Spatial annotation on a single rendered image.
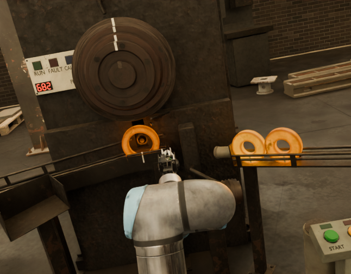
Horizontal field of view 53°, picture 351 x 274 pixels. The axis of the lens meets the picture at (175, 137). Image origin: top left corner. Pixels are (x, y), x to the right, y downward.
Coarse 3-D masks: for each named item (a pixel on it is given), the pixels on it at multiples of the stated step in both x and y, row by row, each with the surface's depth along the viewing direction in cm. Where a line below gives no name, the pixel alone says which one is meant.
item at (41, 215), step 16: (48, 176) 165; (16, 192) 157; (32, 192) 162; (48, 192) 166; (64, 192) 151; (0, 208) 154; (16, 208) 158; (32, 208) 161; (48, 208) 157; (64, 208) 153; (16, 224) 151; (32, 224) 148; (48, 224) 155; (48, 240) 157; (48, 256) 159; (64, 272) 164
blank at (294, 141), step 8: (280, 128) 146; (288, 128) 145; (272, 136) 148; (280, 136) 146; (288, 136) 144; (296, 136) 142; (272, 144) 149; (296, 144) 143; (272, 152) 150; (280, 152) 149; (288, 152) 147; (296, 152) 145; (280, 160) 150; (288, 160) 148
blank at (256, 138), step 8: (240, 136) 156; (248, 136) 154; (256, 136) 152; (232, 144) 160; (240, 144) 158; (256, 144) 153; (264, 144) 152; (240, 152) 159; (248, 152) 159; (256, 152) 155; (264, 152) 153
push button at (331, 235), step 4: (328, 232) 108; (332, 232) 108; (336, 232) 108; (324, 236) 108; (328, 236) 107; (332, 236) 107; (336, 236) 106; (328, 240) 107; (332, 240) 106; (336, 240) 106
